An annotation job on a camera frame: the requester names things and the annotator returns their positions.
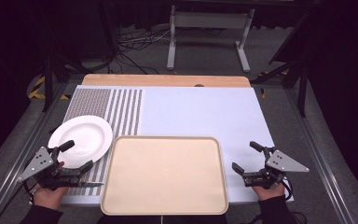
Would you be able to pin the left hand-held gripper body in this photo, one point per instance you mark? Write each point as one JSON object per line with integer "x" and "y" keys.
{"x": 40, "y": 163}

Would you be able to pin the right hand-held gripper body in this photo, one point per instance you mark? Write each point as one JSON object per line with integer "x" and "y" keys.
{"x": 284, "y": 163}

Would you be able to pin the white plate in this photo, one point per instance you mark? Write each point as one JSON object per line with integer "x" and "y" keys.
{"x": 85, "y": 137}

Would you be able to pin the beige tray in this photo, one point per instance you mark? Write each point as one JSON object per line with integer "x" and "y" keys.
{"x": 164, "y": 177}

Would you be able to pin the person's right hand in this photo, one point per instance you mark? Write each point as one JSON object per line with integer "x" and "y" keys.
{"x": 268, "y": 193}

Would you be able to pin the person's left hand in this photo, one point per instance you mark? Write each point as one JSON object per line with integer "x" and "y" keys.
{"x": 48, "y": 197}

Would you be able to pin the yellow black floor tape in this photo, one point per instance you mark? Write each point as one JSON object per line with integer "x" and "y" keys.
{"x": 263, "y": 92}
{"x": 37, "y": 90}

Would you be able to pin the grey striped placemat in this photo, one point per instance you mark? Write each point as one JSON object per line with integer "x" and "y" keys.
{"x": 102, "y": 102}

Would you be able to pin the white table mat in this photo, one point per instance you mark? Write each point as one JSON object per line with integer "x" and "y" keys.
{"x": 205, "y": 115}

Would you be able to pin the black tripod stand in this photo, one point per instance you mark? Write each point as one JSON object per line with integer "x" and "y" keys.
{"x": 48, "y": 84}
{"x": 303, "y": 90}

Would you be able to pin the white metal stand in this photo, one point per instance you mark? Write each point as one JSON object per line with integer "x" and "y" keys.
{"x": 209, "y": 20}

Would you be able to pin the aluminium rail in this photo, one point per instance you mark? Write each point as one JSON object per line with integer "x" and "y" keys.
{"x": 323, "y": 161}
{"x": 18, "y": 158}

